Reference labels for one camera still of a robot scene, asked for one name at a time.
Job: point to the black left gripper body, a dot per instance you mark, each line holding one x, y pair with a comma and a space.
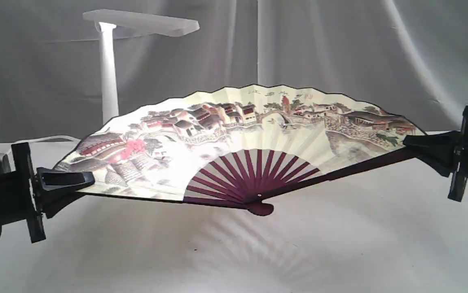
16, 194

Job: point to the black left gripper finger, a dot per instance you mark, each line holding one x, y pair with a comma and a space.
52, 204
51, 180

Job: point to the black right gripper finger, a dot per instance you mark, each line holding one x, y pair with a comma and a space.
444, 166
439, 146

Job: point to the painted folding paper fan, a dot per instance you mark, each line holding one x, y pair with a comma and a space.
235, 147

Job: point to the white desk lamp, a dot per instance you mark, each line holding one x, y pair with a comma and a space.
105, 21

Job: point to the grey backdrop curtain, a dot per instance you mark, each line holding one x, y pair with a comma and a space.
410, 57

